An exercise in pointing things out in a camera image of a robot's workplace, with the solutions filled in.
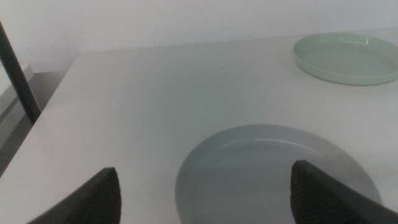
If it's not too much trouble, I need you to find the grey shallow bowl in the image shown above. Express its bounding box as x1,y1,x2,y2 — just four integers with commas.
174,123,383,224

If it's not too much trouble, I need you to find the pale green shallow bowl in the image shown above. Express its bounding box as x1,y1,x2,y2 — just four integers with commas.
292,32,398,86

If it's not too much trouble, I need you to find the dark grey metal pole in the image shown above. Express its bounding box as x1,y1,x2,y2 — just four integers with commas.
0,21,42,126

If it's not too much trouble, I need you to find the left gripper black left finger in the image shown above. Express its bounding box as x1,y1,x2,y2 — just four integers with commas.
27,167,123,224

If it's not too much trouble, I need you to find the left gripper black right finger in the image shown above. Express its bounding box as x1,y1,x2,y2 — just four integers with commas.
290,159,398,224

